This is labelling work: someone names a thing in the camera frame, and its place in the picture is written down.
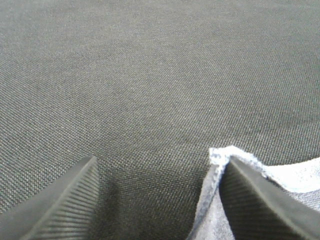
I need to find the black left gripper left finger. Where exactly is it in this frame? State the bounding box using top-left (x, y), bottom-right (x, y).
top-left (0, 156), bottom-right (100, 240)

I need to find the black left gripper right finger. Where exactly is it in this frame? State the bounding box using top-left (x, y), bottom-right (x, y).
top-left (219, 156), bottom-right (320, 240)

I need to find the grey microfibre towel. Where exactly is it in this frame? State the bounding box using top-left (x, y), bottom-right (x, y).
top-left (188, 145), bottom-right (320, 240)

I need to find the black felt table mat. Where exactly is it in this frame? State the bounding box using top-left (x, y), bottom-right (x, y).
top-left (0, 0), bottom-right (320, 240)

